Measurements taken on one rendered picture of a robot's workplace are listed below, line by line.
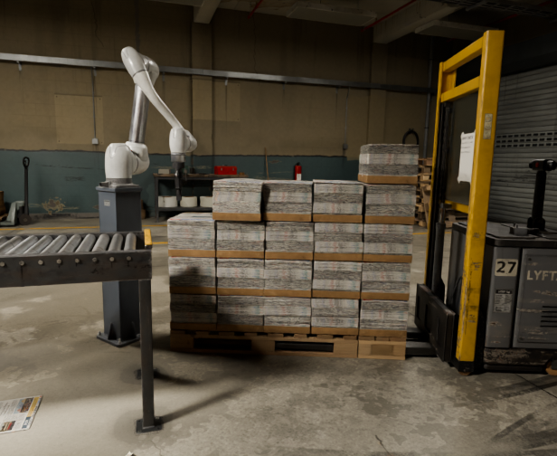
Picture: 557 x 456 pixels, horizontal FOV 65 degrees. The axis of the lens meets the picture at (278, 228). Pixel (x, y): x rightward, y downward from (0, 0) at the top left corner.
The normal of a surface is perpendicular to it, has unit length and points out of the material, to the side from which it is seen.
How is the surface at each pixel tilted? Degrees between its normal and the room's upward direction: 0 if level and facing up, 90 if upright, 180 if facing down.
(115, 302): 90
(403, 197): 90
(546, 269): 90
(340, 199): 90
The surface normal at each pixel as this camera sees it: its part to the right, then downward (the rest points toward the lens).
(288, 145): 0.30, 0.15
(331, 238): -0.04, 0.14
